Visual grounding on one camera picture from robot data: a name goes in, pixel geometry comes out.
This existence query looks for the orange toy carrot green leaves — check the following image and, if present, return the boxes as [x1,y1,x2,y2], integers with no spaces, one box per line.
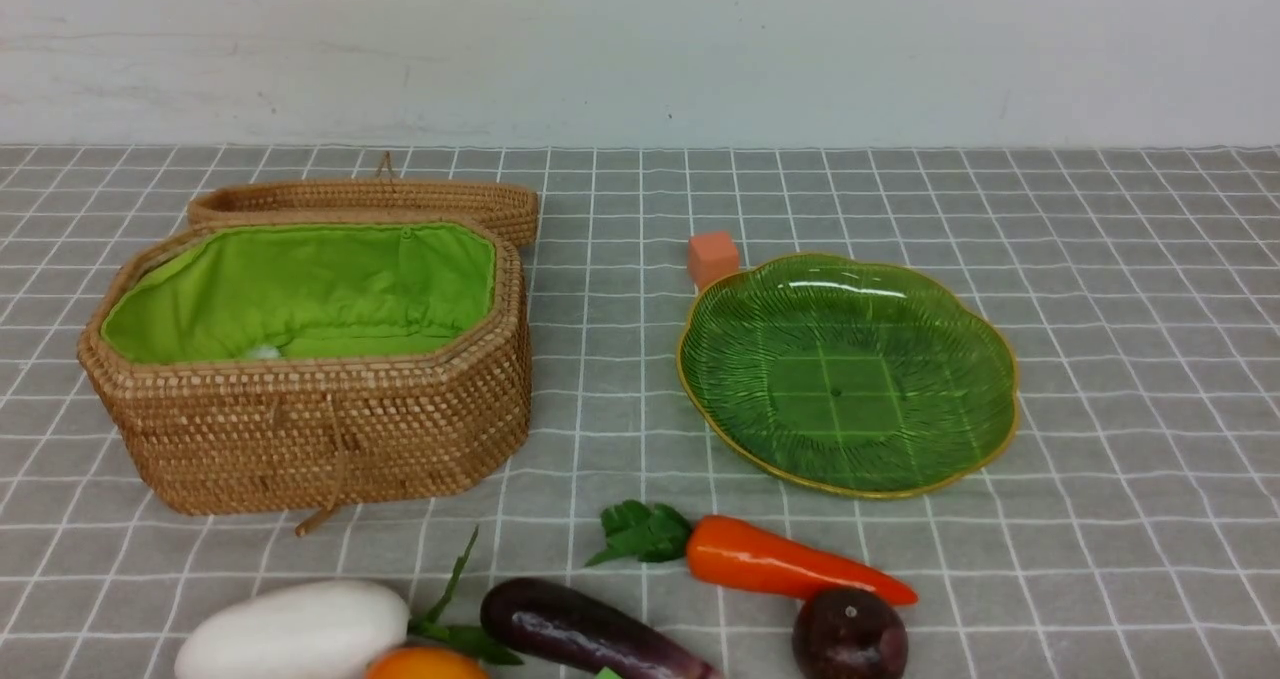
[586,500,919,606]

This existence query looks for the purple toy eggplant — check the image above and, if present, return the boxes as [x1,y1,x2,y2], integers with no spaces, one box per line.
[480,577,724,678]

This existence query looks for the white toy radish green leaves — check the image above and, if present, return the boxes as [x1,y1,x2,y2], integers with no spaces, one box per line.
[174,525,525,679]

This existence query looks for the dark purple toy plum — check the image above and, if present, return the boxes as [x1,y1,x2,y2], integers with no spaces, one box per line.
[791,587,909,678]

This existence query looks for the yellow-orange toy mango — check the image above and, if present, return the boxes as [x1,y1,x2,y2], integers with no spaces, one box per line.
[364,646,489,679]

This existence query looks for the small orange foam cube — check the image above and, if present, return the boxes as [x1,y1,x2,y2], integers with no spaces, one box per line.
[686,231,742,292]

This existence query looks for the woven wicker basket lid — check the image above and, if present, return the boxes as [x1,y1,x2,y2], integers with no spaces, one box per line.
[186,151,540,247]

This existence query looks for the green leaf-shaped glass plate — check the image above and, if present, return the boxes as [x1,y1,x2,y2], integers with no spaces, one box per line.
[676,252,1019,500]

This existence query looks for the woven wicker basket green lining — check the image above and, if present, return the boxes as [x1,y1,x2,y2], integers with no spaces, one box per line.
[77,217,532,521]

